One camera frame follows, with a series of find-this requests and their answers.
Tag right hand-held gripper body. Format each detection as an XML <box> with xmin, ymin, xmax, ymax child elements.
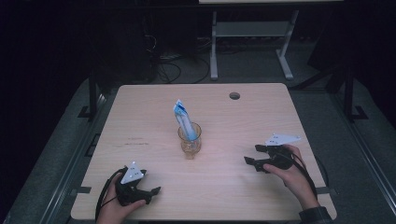
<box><xmin>263</xmin><ymin>133</ymin><xmax>303</xmax><ymax>171</ymax></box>

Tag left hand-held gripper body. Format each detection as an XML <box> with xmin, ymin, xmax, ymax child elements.
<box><xmin>114</xmin><ymin>161</ymin><xmax>154</xmax><ymax>207</ymax></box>

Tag clear glass cup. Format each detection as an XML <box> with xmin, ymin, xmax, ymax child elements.
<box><xmin>177</xmin><ymin>121</ymin><xmax>203</xmax><ymax>161</ymax></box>

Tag white blue toothpaste tube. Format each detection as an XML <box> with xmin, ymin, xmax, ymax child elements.
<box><xmin>172</xmin><ymin>98</ymin><xmax>199</xmax><ymax>143</ymax></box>

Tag person's right hand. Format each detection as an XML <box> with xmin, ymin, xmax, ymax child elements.
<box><xmin>262</xmin><ymin>144</ymin><xmax>321</xmax><ymax>212</ymax></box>

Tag person's left hand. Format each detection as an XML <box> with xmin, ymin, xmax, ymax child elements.
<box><xmin>95</xmin><ymin>173</ymin><xmax>148</xmax><ymax>224</ymax></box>

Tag black metal stand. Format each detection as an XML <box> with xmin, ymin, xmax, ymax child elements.
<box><xmin>78</xmin><ymin>69</ymin><xmax>105</xmax><ymax>123</ymax></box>
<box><xmin>341</xmin><ymin>66</ymin><xmax>369</xmax><ymax>123</ymax></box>

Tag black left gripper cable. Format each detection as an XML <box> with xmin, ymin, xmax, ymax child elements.
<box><xmin>94</xmin><ymin>167</ymin><xmax>129</xmax><ymax>222</ymax></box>

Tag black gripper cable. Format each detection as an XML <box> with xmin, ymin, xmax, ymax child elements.
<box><xmin>279</xmin><ymin>148</ymin><xmax>331</xmax><ymax>201</ymax></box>
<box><xmin>94</xmin><ymin>167</ymin><xmax>129</xmax><ymax>222</ymax></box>

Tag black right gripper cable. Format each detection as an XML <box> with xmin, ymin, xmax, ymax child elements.
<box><xmin>279</xmin><ymin>148</ymin><xmax>331</xmax><ymax>201</ymax></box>

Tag metal floor rail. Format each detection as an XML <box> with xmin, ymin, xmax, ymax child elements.
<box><xmin>38</xmin><ymin>92</ymin><xmax>110</xmax><ymax>224</ymax></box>
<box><xmin>330</xmin><ymin>92</ymin><xmax>396</xmax><ymax>216</ymax></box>

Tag black floor cables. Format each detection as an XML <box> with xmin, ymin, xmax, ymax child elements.
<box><xmin>143</xmin><ymin>33</ymin><xmax>211</xmax><ymax>85</ymax></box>

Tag white metal table frame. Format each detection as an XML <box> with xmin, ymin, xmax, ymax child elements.
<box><xmin>209</xmin><ymin>8</ymin><xmax>301</xmax><ymax>81</ymax></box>

